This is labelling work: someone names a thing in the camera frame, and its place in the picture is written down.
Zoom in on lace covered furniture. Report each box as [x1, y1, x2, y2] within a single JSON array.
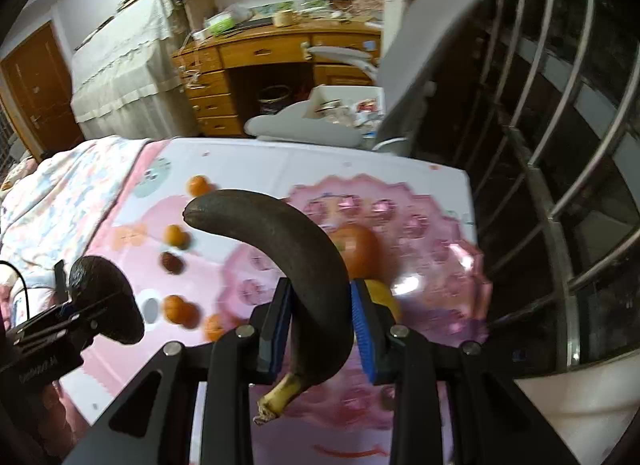
[[70, 0, 200, 140]]

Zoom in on black waste bin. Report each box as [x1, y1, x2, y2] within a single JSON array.
[[257, 85, 291, 114]]

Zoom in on brown wooden door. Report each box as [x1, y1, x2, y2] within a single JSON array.
[[1, 21, 85, 153]]

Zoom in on metal window bars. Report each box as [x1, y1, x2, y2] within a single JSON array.
[[464, 0, 640, 371]]

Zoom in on purple glass fruit bowl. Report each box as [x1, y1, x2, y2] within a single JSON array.
[[214, 172, 494, 434]]

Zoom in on beige mug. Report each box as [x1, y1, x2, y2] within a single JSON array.
[[272, 9, 300, 28]]

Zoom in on pink quilt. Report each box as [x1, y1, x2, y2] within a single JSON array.
[[1, 258, 77, 464]]

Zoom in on dark overripe banana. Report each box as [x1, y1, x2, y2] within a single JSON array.
[[183, 190, 354, 425]]

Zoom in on brown lychee fruit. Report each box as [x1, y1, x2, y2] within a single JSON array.
[[160, 251, 186, 275]]

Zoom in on yellow speckled pear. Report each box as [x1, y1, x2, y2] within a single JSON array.
[[364, 280, 401, 323]]

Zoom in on orange tangerine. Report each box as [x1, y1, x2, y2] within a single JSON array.
[[186, 175, 216, 198]]

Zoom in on floral patterned blanket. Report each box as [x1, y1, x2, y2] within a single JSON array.
[[1, 136, 149, 289]]

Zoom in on green tissue pack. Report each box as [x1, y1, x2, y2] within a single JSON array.
[[205, 12, 235, 36]]

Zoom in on red apple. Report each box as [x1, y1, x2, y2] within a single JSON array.
[[329, 224, 382, 280]]

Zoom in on grey office chair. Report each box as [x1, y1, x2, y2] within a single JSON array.
[[244, 0, 482, 156]]

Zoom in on cartoon printed tablecloth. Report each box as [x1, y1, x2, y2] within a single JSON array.
[[54, 137, 476, 465]]

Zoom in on wooden desk with drawers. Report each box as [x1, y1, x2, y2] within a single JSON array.
[[172, 20, 382, 137]]

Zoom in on black cable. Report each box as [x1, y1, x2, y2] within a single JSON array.
[[0, 259, 32, 325]]

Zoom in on dark avocado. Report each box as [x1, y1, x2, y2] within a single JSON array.
[[68, 255, 144, 345]]

